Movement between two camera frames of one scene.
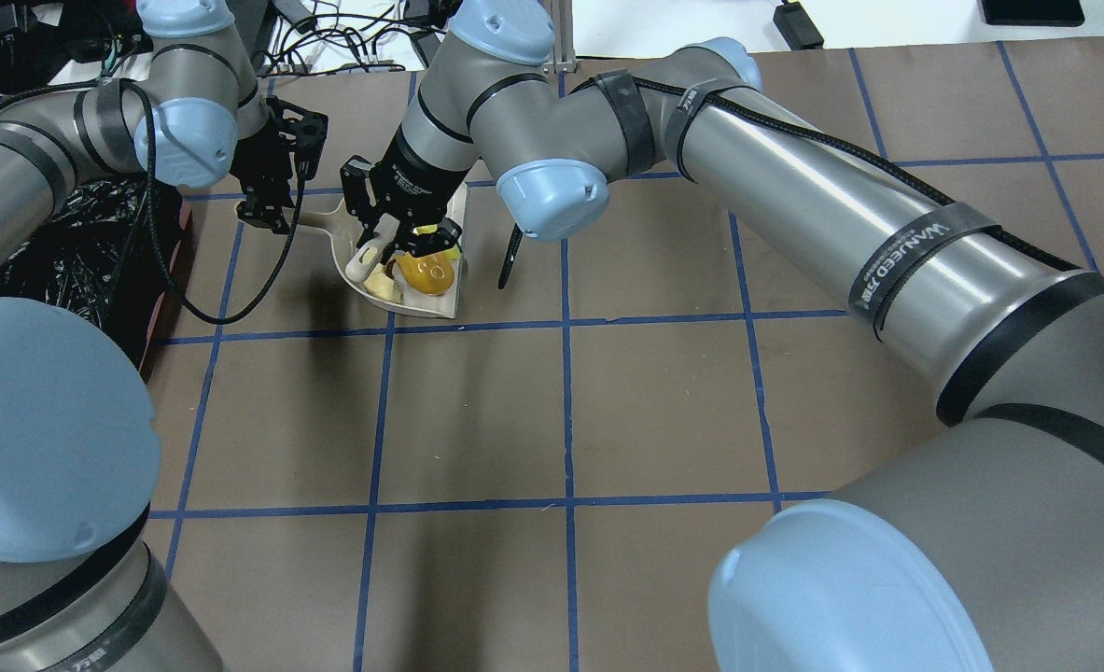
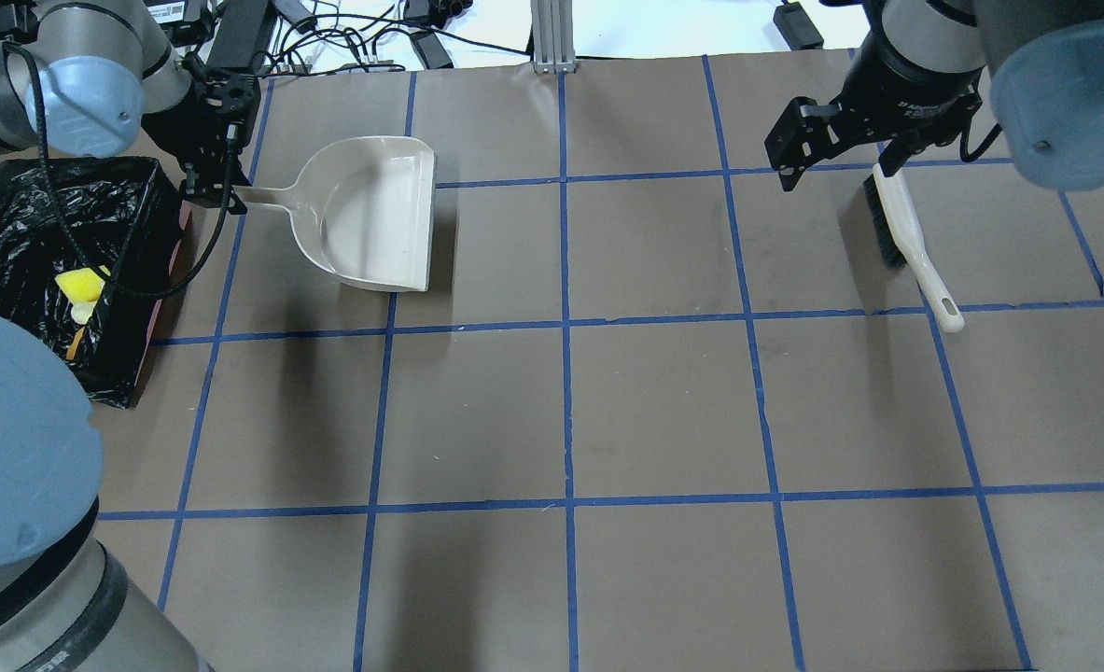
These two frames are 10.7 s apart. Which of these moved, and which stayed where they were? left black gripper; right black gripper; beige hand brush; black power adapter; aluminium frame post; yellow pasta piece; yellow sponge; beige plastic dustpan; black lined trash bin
Moved: beige hand brush; left black gripper; yellow sponge; beige plastic dustpan; right black gripper; yellow pasta piece
Stayed: aluminium frame post; black power adapter; black lined trash bin
